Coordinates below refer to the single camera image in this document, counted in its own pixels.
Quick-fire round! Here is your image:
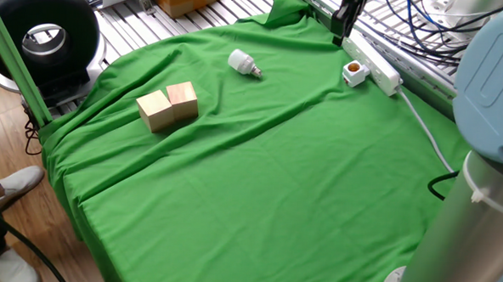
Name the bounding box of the silver mount plate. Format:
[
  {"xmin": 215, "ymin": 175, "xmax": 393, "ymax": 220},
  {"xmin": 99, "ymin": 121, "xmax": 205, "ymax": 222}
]
[{"xmin": 416, "ymin": 0, "xmax": 497, "ymax": 42}]

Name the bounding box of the black ring-shaped device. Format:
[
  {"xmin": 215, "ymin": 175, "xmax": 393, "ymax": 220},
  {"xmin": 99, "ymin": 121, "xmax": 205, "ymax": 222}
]
[{"xmin": 0, "ymin": 0, "xmax": 110, "ymax": 110}]

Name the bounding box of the pale wooden cube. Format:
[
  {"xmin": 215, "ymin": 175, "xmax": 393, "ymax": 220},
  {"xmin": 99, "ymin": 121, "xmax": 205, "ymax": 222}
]
[{"xmin": 133, "ymin": 88, "xmax": 177, "ymax": 134}]

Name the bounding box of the white power strip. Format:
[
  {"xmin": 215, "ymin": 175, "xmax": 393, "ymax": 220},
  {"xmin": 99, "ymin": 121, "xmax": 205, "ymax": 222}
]
[{"xmin": 338, "ymin": 28, "xmax": 405, "ymax": 98}]

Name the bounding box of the dark blue cable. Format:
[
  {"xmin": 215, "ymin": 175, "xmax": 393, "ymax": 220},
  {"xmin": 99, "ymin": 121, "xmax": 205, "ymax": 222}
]
[{"xmin": 381, "ymin": 0, "xmax": 471, "ymax": 58}]

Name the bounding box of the white plug-in bulb holder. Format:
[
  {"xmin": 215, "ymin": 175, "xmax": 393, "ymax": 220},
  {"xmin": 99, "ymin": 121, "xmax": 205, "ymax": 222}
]
[{"xmin": 342, "ymin": 59, "xmax": 371, "ymax": 89}]

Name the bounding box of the thick black floor cable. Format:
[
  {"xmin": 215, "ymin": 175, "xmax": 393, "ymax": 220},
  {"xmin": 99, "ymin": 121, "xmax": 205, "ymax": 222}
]
[{"xmin": 0, "ymin": 191, "xmax": 75, "ymax": 282}]

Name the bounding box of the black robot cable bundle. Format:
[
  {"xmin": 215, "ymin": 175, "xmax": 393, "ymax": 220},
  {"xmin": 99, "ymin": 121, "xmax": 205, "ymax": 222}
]
[{"xmin": 356, "ymin": 0, "xmax": 503, "ymax": 71}]

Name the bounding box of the white LED bulb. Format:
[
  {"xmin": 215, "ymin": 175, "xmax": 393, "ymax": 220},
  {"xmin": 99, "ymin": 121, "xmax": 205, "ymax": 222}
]
[{"xmin": 226, "ymin": 48, "xmax": 265, "ymax": 79}]

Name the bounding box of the thin black wire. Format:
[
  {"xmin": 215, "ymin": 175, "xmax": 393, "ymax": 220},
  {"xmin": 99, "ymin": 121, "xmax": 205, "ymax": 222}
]
[{"xmin": 22, "ymin": 104, "xmax": 46, "ymax": 156}]

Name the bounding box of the green cloth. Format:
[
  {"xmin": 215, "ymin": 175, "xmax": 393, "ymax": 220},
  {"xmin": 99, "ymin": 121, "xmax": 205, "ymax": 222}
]
[{"xmin": 32, "ymin": 0, "xmax": 479, "ymax": 282}]

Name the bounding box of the reddish wooden cube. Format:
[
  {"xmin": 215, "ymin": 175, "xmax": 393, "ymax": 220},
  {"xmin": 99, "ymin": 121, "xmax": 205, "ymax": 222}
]
[{"xmin": 164, "ymin": 80, "xmax": 201, "ymax": 121}]

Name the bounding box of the green frame post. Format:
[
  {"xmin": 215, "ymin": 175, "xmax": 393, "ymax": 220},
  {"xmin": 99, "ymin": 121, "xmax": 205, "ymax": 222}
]
[{"xmin": 0, "ymin": 0, "xmax": 59, "ymax": 129}]

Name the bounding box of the cardboard box yellow tape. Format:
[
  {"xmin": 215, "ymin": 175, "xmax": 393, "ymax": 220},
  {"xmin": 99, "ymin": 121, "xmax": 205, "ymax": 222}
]
[{"xmin": 150, "ymin": 0, "xmax": 227, "ymax": 21}]

